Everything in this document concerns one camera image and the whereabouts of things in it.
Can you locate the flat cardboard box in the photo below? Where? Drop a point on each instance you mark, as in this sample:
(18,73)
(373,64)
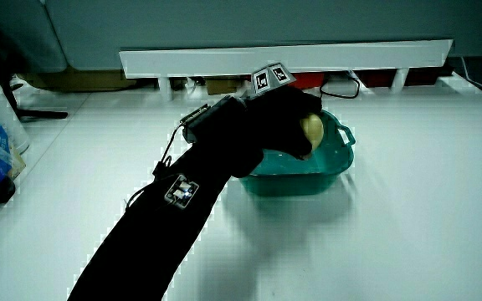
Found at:
(78,81)

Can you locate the white desk shelf riser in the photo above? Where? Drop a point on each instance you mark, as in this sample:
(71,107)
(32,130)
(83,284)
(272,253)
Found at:
(224,62)

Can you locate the person's right forearm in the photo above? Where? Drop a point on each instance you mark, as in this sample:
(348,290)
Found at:
(149,234)

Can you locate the dark red box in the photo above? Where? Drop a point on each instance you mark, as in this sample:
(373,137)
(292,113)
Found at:
(379,78)

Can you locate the small brown box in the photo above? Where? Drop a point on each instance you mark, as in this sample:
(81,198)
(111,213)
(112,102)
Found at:
(222,86)

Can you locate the black stand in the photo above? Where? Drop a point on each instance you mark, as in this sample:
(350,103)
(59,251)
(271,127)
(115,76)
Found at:
(40,113)

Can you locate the person's right hand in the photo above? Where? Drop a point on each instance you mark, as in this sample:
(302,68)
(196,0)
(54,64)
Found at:
(274,121)

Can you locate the small grey cushion panel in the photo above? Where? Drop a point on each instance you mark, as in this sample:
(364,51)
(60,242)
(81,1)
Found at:
(36,33)

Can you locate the large grey cushion panel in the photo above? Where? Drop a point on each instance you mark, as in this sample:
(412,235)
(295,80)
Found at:
(266,21)

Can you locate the tan paper box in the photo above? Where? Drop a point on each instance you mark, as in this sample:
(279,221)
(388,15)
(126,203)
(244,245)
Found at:
(17,163)

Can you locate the yellow pear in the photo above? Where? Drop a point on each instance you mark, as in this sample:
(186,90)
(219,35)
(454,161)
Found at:
(313,131)

